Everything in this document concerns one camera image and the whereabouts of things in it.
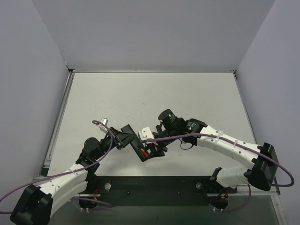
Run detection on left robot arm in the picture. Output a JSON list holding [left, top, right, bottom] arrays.
[[10, 126, 137, 225]]

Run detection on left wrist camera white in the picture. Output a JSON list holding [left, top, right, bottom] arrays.
[[97, 118, 108, 133]]

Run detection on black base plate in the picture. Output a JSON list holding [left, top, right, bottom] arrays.
[[78, 190, 229, 206]]

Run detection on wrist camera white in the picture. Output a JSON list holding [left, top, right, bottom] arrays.
[[138, 127, 154, 143], [97, 118, 108, 133]]

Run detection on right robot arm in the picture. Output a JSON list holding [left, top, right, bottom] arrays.
[[138, 109, 278, 191]]

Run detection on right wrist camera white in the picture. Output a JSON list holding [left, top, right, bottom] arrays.
[[138, 127, 154, 143]]

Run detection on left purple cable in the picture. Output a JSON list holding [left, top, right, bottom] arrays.
[[0, 120, 114, 214]]

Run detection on black remote control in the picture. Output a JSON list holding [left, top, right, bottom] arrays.
[[121, 124, 153, 162]]

